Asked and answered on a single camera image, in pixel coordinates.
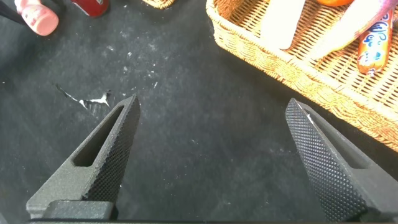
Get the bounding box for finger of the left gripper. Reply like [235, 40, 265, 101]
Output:
[0, 0, 27, 26]

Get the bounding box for purple eggplant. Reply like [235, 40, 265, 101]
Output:
[308, 0, 396, 62]

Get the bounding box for red wrapped snack stick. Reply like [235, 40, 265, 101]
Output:
[356, 8, 394, 78]

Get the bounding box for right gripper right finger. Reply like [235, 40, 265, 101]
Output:
[284, 98, 398, 223]

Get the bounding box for orange fruit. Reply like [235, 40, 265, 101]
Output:
[315, 0, 355, 8]

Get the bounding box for wicker basket brown handles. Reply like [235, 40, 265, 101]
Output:
[141, 0, 177, 10]
[205, 0, 398, 153]

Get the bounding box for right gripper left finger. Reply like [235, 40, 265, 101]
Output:
[25, 94, 141, 220]

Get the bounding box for red soda can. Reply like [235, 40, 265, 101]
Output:
[70, 0, 110, 18]

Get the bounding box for small juice carton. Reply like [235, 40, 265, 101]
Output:
[259, 0, 307, 51]

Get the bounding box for pink lotion bottle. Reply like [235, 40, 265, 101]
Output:
[14, 0, 60, 37]

